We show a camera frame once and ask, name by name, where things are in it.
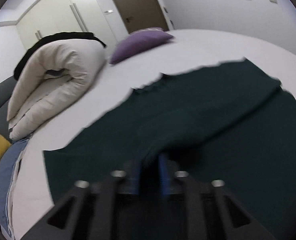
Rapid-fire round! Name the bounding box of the dark green knit sweater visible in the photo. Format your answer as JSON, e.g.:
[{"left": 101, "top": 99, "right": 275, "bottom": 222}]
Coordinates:
[{"left": 44, "top": 60, "right": 296, "bottom": 239}]

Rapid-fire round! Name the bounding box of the white bed mattress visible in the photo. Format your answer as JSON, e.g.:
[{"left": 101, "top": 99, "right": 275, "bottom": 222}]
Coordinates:
[{"left": 11, "top": 30, "right": 296, "bottom": 239}]

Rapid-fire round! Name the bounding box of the rolled beige duvet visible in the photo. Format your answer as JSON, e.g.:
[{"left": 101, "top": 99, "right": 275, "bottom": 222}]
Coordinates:
[{"left": 7, "top": 39, "right": 106, "bottom": 141}]

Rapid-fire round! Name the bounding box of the purple cushion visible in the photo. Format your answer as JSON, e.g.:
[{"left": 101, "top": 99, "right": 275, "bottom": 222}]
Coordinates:
[{"left": 109, "top": 27, "right": 174, "bottom": 65}]

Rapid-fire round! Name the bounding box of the blue pillow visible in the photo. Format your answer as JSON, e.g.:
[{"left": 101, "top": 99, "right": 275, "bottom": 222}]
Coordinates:
[{"left": 0, "top": 138, "right": 29, "bottom": 239}]

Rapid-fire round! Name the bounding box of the brown wooden door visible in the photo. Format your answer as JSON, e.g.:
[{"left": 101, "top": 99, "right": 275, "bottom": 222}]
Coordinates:
[{"left": 113, "top": 0, "right": 169, "bottom": 33}]

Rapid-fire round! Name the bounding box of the white wardrobe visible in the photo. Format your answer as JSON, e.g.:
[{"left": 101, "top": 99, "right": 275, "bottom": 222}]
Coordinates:
[{"left": 16, "top": 0, "right": 128, "bottom": 54}]

